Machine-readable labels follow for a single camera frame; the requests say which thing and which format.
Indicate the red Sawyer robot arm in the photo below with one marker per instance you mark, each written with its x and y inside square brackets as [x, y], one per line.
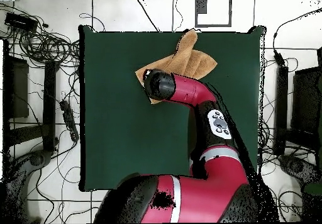
[196, 90]

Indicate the grey floor outlet frame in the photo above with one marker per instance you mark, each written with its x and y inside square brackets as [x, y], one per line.
[201, 6]

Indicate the dark green table cloth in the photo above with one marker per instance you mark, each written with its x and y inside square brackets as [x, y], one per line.
[113, 133]

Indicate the black metal frame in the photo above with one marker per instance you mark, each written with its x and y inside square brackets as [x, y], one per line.
[49, 95]
[305, 95]

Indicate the orange terry towel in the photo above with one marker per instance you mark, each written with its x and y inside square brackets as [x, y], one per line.
[191, 60]

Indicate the black power strip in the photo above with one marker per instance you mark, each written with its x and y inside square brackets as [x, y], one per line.
[69, 119]

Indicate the grey tripod base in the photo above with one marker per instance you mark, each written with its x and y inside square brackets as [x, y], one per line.
[296, 166]
[37, 158]

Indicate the black electronics box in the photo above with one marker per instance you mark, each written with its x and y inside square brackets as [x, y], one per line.
[20, 21]

